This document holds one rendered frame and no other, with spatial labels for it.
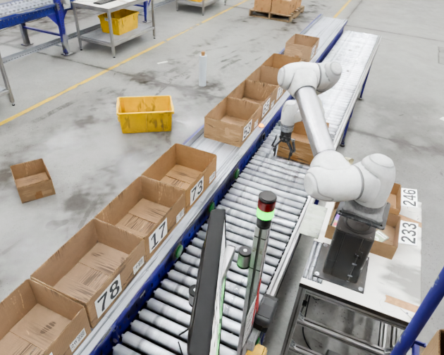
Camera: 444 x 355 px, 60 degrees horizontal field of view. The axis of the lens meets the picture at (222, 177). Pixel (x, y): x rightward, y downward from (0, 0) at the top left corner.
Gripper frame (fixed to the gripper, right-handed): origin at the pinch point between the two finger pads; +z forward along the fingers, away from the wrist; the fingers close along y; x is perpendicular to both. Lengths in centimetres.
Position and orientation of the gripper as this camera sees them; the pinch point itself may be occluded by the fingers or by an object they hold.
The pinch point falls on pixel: (282, 155)
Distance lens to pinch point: 275.3
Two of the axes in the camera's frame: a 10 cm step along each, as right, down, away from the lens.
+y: 9.1, 2.9, -3.0
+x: 4.2, -5.3, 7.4
